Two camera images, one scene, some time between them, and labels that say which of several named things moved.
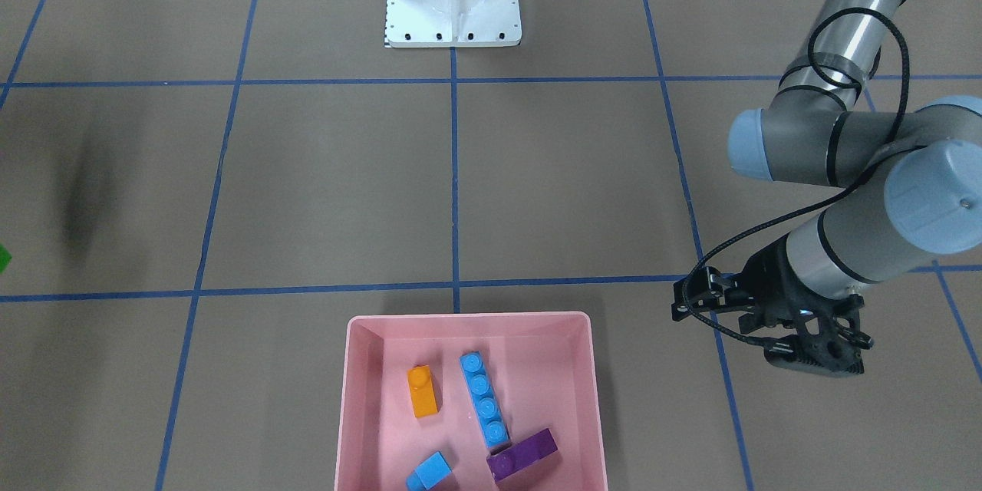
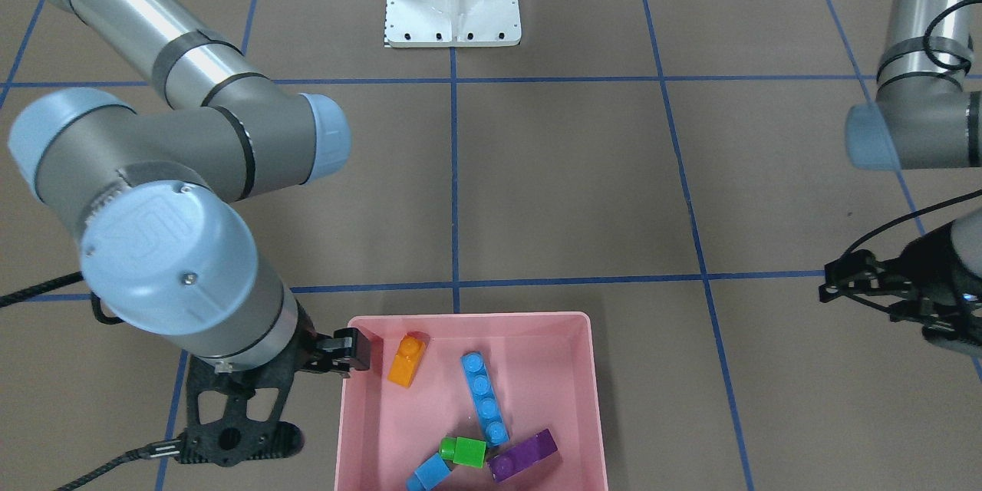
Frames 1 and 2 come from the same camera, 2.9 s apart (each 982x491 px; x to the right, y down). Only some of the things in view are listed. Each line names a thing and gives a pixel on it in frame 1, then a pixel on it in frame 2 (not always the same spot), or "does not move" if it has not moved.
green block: [5, 258] to [464, 451]
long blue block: [484, 400] does not move
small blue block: [428, 473] does not move
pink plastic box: [545, 370] does not move
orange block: [421, 388] to [407, 358]
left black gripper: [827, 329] to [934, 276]
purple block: [522, 454] does not move
